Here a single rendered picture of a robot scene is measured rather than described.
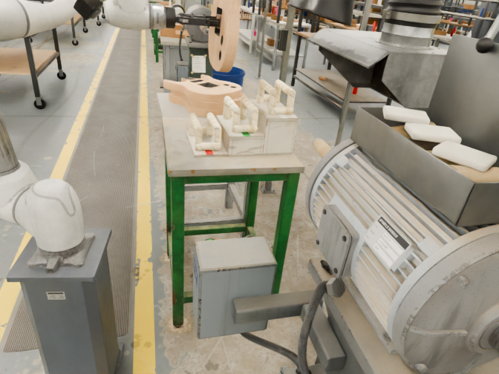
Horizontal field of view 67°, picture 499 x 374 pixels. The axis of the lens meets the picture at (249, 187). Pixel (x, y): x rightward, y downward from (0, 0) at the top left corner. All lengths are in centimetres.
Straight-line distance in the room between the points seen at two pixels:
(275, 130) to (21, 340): 156
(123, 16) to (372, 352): 131
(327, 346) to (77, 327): 106
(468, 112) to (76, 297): 129
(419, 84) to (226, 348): 159
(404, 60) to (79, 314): 131
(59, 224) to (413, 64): 111
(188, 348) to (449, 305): 163
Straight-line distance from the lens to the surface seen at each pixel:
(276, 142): 169
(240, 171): 155
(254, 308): 79
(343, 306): 73
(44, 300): 153
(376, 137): 65
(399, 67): 76
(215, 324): 86
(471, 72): 72
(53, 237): 139
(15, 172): 147
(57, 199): 134
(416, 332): 55
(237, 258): 77
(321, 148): 97
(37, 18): 125
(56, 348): 171
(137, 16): 154
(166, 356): 201
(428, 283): 52
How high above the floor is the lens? 162
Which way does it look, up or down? 29 degrees down
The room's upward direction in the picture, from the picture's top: 6 degrees clockwise
